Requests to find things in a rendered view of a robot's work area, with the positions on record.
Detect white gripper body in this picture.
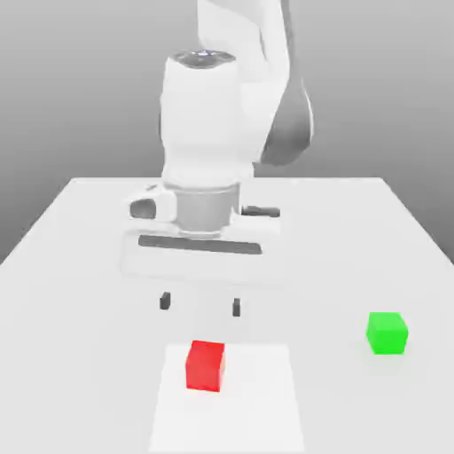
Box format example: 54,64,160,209
119,214,286,287

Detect small red cube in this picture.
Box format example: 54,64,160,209
184,339,227,394

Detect small green cube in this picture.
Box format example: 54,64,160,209
365,311,410,356

